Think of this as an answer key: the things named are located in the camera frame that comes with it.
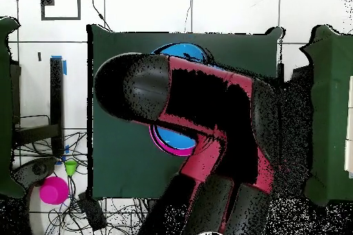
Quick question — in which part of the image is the blue tape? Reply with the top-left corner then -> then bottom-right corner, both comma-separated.
50,54 -> 68,76

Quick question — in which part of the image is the small green cup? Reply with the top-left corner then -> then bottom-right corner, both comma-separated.
63,160 -> 79,176

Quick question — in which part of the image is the green cloth covered table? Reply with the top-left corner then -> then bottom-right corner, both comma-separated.
299,24 -> 353,207
0,16 -> 27,198

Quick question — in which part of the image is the black equipment base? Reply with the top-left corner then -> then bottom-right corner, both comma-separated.
12,156 -> 58,189

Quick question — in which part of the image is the black cable tangle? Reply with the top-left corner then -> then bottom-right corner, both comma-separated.
12,131 -> 89,235

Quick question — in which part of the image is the large blue bowl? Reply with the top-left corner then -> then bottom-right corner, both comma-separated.
153,125 -> 197,150
150,42 -> 225,70

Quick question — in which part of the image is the black stand frame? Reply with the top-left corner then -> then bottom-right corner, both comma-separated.
10,56 -> 65,159

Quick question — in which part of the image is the black power adapter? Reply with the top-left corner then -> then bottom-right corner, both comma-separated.
77,192 -> 108,232

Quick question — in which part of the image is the black box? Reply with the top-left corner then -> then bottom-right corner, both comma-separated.
291,65 -> 314,81

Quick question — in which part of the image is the large pink bowl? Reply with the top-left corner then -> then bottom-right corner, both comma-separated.
148,123 -> 197,157

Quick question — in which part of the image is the pink cup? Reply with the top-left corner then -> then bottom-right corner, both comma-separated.
39,176 -> 70,206

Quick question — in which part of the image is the dark green table cloth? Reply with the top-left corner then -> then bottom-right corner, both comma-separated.
86,23 -> 285,201

